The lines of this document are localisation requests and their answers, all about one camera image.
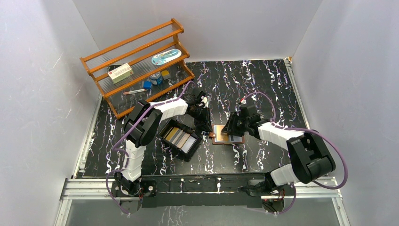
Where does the stack of cards in box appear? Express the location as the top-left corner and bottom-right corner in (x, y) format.
(164, 127), (196, 153)

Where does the blue small cube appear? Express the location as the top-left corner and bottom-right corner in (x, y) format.
(143, 81), (152, 90)

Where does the blue oval blister pack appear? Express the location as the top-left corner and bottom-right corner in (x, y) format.
(151, 48), (182, 65)

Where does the orange leather card holder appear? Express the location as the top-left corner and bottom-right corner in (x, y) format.
(208, 125), (245, 145)

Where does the yellow grey small block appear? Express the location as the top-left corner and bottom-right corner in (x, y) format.
(161, 70), (171, 80)

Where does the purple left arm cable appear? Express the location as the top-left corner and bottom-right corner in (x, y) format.
(105, 80), (195, 216)

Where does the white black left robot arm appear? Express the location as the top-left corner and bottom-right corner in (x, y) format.
(122, 89), (212, 196)

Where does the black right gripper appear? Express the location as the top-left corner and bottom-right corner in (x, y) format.
(221, 111), (249, 137)

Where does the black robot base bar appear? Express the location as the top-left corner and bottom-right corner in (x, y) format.
(111, 173), (286, 210)

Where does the white card with black stripe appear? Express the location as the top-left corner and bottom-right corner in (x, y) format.
(227, 135), (244, 144)

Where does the black card storage box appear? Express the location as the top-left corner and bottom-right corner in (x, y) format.
(158, 119), (203, 161)

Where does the orange wooden shelf rack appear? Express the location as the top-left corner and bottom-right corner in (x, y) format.
(80, 18), (195, 119)

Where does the white green carton box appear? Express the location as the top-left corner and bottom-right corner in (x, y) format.
(107, 63), (133, 84)

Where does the blue white small jar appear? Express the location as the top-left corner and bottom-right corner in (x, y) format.
(149, 72), (163, 85)

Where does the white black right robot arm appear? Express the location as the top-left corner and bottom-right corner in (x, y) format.
(222, 105), (336, 195)

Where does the white red marker pen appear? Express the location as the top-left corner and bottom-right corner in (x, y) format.
(123, 89), (147, 95)

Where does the gold yellow VIP card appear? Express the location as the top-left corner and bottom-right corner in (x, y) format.
(214, 125), (228, 143)

